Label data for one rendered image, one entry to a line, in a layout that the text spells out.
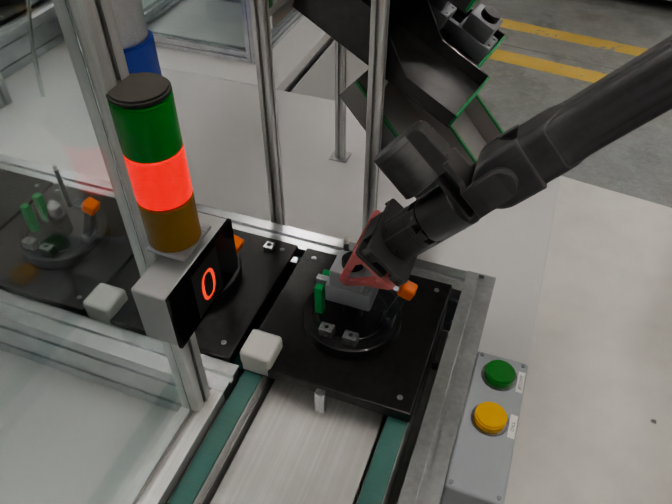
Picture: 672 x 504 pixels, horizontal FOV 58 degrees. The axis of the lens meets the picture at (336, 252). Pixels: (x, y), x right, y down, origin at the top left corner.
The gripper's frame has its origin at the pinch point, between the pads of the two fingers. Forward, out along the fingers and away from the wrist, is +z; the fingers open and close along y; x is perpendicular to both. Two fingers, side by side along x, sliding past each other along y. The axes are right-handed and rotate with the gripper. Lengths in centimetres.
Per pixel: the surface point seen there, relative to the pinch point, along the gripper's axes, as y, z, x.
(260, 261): -6.6, 19.4, -6.2
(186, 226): 20.0, -9.6, -20.6
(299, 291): -2.8, 14.1, 0.1
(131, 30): -58, 49, -54
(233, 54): -87, 56, -36
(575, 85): -276, 56, 97
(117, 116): 21.5, -16.4, -30.3
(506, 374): 1.8, -6.6, 24.0
